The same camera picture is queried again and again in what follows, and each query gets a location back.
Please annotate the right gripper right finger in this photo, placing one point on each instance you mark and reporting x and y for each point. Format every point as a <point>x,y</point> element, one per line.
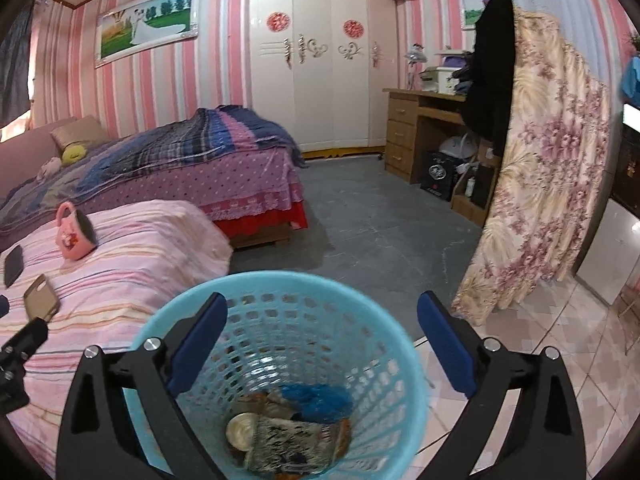
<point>545,438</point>

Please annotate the floral curtain right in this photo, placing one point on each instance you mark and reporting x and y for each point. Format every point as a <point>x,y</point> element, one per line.
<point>551,172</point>

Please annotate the black box under desk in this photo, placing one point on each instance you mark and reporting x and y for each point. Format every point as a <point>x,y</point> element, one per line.
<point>440,174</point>

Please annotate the wooden desk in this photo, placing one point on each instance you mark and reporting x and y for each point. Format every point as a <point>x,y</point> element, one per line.
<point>419,122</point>

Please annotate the dark window cloth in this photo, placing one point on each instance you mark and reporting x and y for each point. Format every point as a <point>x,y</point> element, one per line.
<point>15,51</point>

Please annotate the pink plush toy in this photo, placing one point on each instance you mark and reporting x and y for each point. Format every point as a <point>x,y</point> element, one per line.
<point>49,169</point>

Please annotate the dark patterned snack wrapper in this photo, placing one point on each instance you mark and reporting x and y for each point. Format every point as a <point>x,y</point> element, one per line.
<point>284,446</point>

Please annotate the yellow plush toy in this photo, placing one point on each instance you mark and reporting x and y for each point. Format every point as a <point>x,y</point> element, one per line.
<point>73,153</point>

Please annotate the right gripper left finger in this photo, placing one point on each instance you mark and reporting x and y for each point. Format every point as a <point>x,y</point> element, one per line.
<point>97,439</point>

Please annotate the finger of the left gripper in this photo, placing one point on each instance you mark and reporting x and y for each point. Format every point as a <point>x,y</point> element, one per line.
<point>4,306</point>

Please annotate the brown pillow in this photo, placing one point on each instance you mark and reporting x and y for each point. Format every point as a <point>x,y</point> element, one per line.
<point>86,132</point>

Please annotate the black hanging coat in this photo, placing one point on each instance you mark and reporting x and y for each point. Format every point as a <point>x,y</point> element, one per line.
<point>487,107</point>

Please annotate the brown phone case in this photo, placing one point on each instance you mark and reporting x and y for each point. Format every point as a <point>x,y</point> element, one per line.
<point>40,300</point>

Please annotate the white wardrobe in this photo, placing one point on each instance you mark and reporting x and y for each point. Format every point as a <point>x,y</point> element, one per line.
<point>320,69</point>

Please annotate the pink striped bed cover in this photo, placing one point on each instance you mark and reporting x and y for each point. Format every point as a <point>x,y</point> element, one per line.
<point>148,253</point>

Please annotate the black smartphone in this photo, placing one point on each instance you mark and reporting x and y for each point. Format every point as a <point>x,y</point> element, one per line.
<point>13,266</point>

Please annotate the blue plastic trash basket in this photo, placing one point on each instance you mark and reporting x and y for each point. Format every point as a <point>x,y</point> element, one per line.
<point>296,328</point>

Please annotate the pink cartoon mug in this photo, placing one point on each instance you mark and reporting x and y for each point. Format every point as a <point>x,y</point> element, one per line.
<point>75,237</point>

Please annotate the purple bed with blanket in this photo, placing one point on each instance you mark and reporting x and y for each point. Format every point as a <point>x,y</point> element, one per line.
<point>240,169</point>

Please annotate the blue plastic bag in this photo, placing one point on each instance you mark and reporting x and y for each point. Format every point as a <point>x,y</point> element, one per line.
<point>320,403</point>

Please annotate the framed wedding photo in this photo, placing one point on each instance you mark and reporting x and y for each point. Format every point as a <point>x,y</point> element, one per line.
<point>143,25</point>

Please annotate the white printer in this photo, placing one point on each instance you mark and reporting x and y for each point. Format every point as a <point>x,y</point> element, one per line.
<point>439,76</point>

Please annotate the desk lamp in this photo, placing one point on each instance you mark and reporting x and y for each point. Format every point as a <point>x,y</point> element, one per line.
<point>415,58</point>

